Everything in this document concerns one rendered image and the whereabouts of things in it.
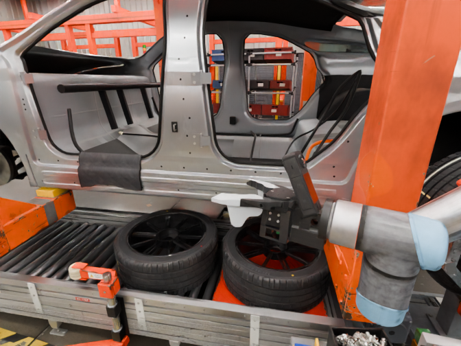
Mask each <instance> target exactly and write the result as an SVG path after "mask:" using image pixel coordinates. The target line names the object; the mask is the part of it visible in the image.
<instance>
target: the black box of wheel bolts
mask: <svg viewBox="0 0 461 346"><path fill-rule="evenodd" d="M327 346H393V345H392V343H391V342H390V340H389V338H388V336H387V334H386V333H385V331H384V329H383V328H372V327H340V326H329V335H328V339H327Z"/></svg>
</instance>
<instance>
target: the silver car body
mask: <svg viewBox="0 0 461 346"><path fill-rule="evenodd" d="M104 1H107V0H68V1H67V2H65V3H63V4H62V5H60V6H58V7H57V8H55V9H53V10H52V11H51V12H49V13H48V14H46V15H45V16H43V17H42V18H40V19H39V20H37V21H36V22H35V23H33V24H31V25H30V26H29V27H27V28H26V29H24V30H23V31H21V32H19V33H18V34H17V35H15V36H13V37H12V38H10V39H8V40H7V41H5V42H3V43H2V44H0V185H5V184H7V183H9V182H10V181H12V180H14V179H18V180H23V179H24V178H25V176H28V179H29V184H30V187H46V188H56V189H73V190H82V191H92V192H110V193H119V194H137V195H146V196H164V197H173V198H190V199H199V200H211V198H212V197H214V196H217V195H219V194H221V193H225V194H256V195H258V190H257V189H256V188H254V187H251V186H249V185H247V184H246V183H247V182H248V181H250V180H257V181H264V182H267V183H274V184H277V185H281V186H283V187H287V188H289V189H292V190H293V188H292V184H291V182H290V180H289V176H288V175H287V172H286V171H285V168H284V165H283V160H282V158H283V156H284V155H286V154H289V153H291V152H295V151H300V152H301V153H302V155H303V156H304V158H305V160H306V164H307V169H308V172H309V175H310V177H311V181H312V183H313V185H314V188H315V191H316V193H317V196H318V200H319V201H320V205H321V207H322V208H323V206H324V202H325V200H326V199H327V198H330V199H334V200H335V203H336V201H337V200H345V201H349V202H351V198H352V193H353V186H354V182H355V175H356V170H357V163H358V158H359V151H360V147H361V142H362V135H363V131H364V124H365V119H366V112H367V108H368V101H369V96H370V89H371V84H372V81H373V73H374V68H375V61H376V57H377V50H378V45H379V38H380V33H381V26H382V22H383V15H384V10H385V6H386V0H163V37H161V38H160V39H158V40H157V41H156V42H155V43H154V44H153V46H151V47H150V48H149V49H148V50H147V51H146V52H145V53H144V54H143V55H142V56H139V57H138V58H131V59H127V58H118V57H111V56H99V55H92V54H81V53H77V52H72V51H65V50H60V49H52V48H48V47H40V46H36V44H37V43H38V42H39V41H41V40H42V39H43V38H44V37H46V35H48V34H49V33H51V32H52V31H53V30H54V29H56V28H58V27H59V26H60V25H62V24H63V23H65V22H67V21H68V20H70V19H72V18H73V17H75V16H77V15H79V14H81V13H82V12H83V11H85V10H86V9H89V8H91V7H92V6H94V5H97V4H99V3H101V2H104ZM346 16H349V17H351V18H352V19H355V20H356V21H358V23H359V24H360V26H361V28H362V29H356V28H352V27H345V26H341V25H337V24H336V23H337V22H341V21H342V20H343V19H344V18H345V17H346ZM207 34H217V35H218V36H219V38H220V39H221V40H222V44H223V50H224V74H223V80H222V92H221V98H220V107H219V109H218V112H217V114H216V115H213V105H212V99H211V89H210V84H211V73H209V72H208V65H207V59H206V44H205V35H207ZM251 34H261V35H266V36H274V37H278V38H282V39H284V40H286V41H288V42H290V43H292V44H294V45H295V46H297V47H299V48H301V49H303V50H305V51H307V52H308V53H309V54H310V55H311V57H312V58H313V59H314V62H315V65H316V69H317V70H318V71H319V72H320V73H321V75H322V79H323V83H322V84H321V85H320V86H319V87H318V88H317V89H316V90H315V91H314V93H313V94H312V95H311V96H310V98H309V99H308V100H307V102H306V104H305V105H304V106H303V107H302V108H301V109H300V110H299V111H298V112H297V113H296V114H295V115H293V116H291V117H290V118H288V119H259V118H256V117H253V116H252V114H251V113H250V111H249V109H248V96H247V88H246V74H245V66H244V50H245V40H246V39H247V38H248V37H249V36H250V35H251ZM312 54H313V55H312ZM161 60H162V66H161V82H156V77H155V74H154V68H155V65H156V64H157V63H158V62H159V61H161ZM122 64H123V66H120V65H122ZM111 66H114V67H111ZM98 67H101V68H98ZM152 67H153V69H152ZM95 68H98V69H95ZM88 69H91V70H88ZM85 70H88V71H85ZM80 71H83V72H81V73H77V72H80ZM74 73H77V74H74ZM324 78H325V80H324ZM158 87H160V94H159V90H158ZM460 109H461V49H460V53H459V56H458V61H457V64H456V68H455V71H454V74H453V79H452V81H451V86H450V89H449V93H448V96H447V101H446V104H445V108H444V111H443V113H448V112H451V111H456V110H460ZM12 150H16V151H17V153H18V154H17V155H16V156H13V154H12ZM80 152H98V153H113V154H142V156H141V171H140V179H141V186H142V191H140V192H136V191H133V190H129V189H122V188H120V187H117V186H114V185H95V186H92V187H81V186H80V180H79V177H78V166H79V161H78V158H79V153H80ZM19 157H20V158H21V160H22V161H21V162H20V163H18V164H17V165H16V163H15V161H16V159H17V158H19ZM23 166H24V167H25V170H26V171H25V172H23V173H21V174H19V173H18V170H20V169H21V168H22V167H23Z"/></svg>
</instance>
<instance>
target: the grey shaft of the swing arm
mask: <svg viewBox="0 0 461 346"><path fill-rule="evenodd" d="M102 277H103V280H104V283H105V284H109V283H110V282H111V281H112V275H111V272H109V271H107V272H105V273H104V274H103V275H102ZM107 300H108V305H107V306H106V311H107V315H108V317H111V319H112V323H113V329H112V331H111V334H112V338H113V341H116V342H118V343H120V342H121V341H122V340H123V338H124V336H125V335H126V336H128V337H130V331H129V327H128V320H127V316H126V309H125V305H124V300H123V297H116V296H114V298H113V299H109V298H107Z"/></svg>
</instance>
